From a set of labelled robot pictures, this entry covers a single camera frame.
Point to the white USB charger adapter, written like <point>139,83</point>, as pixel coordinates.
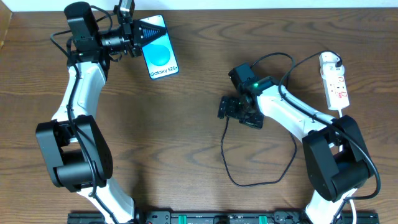
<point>330,65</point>

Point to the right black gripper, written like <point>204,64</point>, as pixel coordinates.
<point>235,109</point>

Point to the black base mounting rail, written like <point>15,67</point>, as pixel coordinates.
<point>164,217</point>

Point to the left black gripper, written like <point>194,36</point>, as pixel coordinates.
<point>134,37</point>

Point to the blue Galaxy smartphone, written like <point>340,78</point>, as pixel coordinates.
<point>159,54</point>

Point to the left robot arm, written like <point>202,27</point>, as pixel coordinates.
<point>74,150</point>

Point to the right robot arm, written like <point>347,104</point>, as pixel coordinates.
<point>336,157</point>

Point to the white power strip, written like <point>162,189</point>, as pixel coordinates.
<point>336,93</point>

